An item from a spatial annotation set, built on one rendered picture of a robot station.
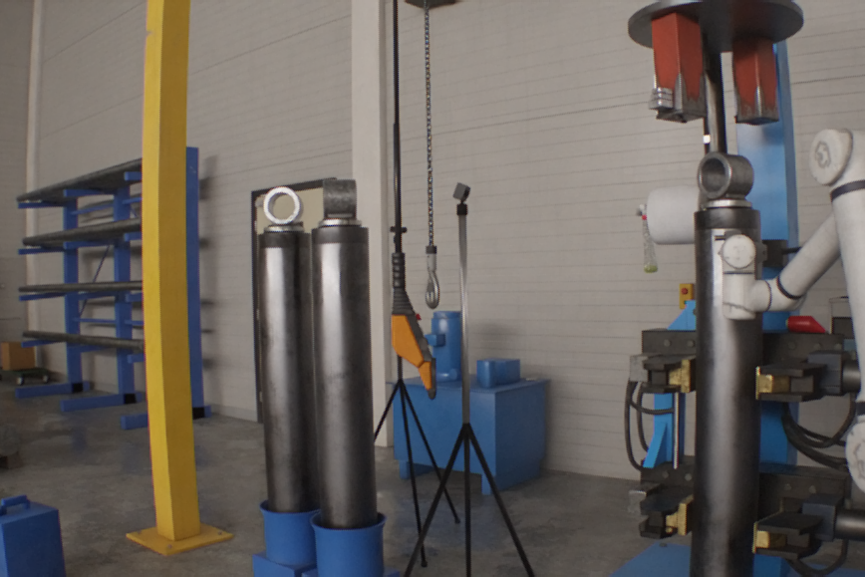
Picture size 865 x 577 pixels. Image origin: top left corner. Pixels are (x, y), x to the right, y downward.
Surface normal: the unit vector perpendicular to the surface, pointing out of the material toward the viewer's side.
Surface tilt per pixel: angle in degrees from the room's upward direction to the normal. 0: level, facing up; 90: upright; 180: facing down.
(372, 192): 90
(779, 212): 90
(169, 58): 90
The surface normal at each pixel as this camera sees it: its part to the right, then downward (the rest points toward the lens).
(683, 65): 0.48, 0.01
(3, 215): 0.77, 0.00
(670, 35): -0.88, 0.03
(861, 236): -0.67, -0.13
